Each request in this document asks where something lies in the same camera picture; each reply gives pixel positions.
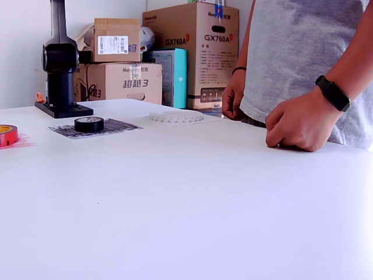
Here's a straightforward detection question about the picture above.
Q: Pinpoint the cardboard box with blue print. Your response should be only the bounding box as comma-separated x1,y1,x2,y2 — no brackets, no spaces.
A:
74,62,163,105

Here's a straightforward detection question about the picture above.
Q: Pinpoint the person left hand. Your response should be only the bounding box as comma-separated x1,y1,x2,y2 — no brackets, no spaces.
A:
265,86,340,153

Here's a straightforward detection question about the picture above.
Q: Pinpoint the black wrist watch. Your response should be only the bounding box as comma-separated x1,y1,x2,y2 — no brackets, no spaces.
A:
315,75,353,113

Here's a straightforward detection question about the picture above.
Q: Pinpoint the white plastic bag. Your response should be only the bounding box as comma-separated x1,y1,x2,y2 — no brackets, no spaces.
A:
139,26,157,53

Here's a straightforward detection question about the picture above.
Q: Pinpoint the black scribbled paper sheet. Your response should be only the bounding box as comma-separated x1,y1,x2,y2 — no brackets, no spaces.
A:
48,118,144,141

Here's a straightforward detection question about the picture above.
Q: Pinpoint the red tape roll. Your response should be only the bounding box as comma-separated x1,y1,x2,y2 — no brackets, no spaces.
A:
0,124,19,148

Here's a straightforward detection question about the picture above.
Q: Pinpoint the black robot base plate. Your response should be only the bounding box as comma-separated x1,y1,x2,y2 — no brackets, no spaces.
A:
34,100,95,119

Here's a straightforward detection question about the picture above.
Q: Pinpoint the black tape roll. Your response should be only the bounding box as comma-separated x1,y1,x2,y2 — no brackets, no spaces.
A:
73,116,105,134

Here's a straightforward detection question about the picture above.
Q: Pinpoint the person torso in grey shirt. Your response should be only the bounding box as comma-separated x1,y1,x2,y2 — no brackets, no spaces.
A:
239,0,373,151

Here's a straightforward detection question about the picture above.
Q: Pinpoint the teal sided box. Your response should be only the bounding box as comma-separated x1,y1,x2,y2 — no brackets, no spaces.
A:
145,48,188,109

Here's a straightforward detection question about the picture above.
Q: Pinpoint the person right hand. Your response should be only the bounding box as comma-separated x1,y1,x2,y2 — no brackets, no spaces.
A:
221,69,247,121

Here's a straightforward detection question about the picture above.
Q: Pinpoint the dark printed carton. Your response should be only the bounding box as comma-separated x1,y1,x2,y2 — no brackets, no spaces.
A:
186,106,227,119

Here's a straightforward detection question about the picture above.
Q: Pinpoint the plain white paper sheet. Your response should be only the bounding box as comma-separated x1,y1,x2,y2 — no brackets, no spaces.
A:
135,110,221,128

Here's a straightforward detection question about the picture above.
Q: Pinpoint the person right forearm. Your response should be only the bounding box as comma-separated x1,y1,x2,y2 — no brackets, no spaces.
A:
234,0,257,70

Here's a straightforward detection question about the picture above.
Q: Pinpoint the red scribbled paper sheet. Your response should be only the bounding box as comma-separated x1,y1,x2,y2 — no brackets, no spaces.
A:
0,132,37,151

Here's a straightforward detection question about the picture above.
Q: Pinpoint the black base power cable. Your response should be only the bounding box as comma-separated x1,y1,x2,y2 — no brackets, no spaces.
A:
72,69,97,102

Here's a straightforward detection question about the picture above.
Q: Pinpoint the large printed cardboard box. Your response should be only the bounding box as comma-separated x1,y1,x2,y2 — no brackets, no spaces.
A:
142,2,240,110

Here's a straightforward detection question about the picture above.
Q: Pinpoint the person left forearm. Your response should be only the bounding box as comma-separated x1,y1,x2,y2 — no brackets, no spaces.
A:
325,0,373,99

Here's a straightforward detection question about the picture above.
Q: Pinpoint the cardboard box with shipping label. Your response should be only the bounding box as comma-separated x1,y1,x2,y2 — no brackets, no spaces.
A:
93,18,142,63

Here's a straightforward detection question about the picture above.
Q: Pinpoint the white tape roll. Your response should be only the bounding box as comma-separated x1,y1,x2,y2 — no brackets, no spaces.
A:
148,110,204,124

